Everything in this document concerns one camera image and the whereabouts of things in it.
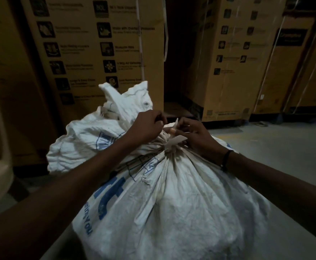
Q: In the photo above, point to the person's right hand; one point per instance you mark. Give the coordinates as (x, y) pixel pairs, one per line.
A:
(204, 143)

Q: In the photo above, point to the cardboard box with dark label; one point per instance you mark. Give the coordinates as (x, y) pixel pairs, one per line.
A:
(277, 78)

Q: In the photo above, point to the short white tie strip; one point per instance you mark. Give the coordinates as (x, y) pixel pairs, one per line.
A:
(178, 140)

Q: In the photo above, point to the black wrist band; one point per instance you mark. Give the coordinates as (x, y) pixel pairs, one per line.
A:
(225, 159)

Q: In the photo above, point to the icon printed cardboard box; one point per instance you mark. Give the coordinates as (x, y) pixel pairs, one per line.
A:
(87, 37)

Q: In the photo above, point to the person's left forearm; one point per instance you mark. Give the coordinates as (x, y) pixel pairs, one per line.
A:
(52, 208)

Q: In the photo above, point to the cardboard box with small icons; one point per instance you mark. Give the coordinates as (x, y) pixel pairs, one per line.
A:
(233, 92)

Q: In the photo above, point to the person's right forearm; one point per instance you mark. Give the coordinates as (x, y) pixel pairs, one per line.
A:
(288, 192)

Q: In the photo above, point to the person's left hand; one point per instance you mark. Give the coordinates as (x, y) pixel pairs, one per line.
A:
(144, 127)

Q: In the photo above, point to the small dark floor debris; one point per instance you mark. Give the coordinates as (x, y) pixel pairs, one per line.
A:
(261, 124)

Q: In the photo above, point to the white woven sack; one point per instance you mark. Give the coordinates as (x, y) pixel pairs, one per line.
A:
(179, 208)

